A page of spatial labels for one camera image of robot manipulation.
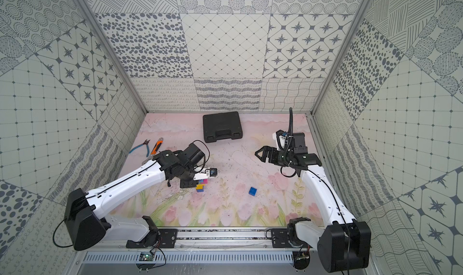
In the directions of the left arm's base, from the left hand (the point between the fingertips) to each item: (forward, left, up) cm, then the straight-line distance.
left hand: (199, 177), depth 77 cm
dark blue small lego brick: (-1, +2, -14) cm, 14 cm away
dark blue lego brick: (-1, -24, -13) cm, 27 cm away
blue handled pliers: (+26, +39, -12) cm, 48 cm away
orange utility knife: (+24, +32, -12) cm, 41 cm away
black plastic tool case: (+39, -6, -10) cm, 41 cm away
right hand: (+8, -28, +3) cm, 30 cm away
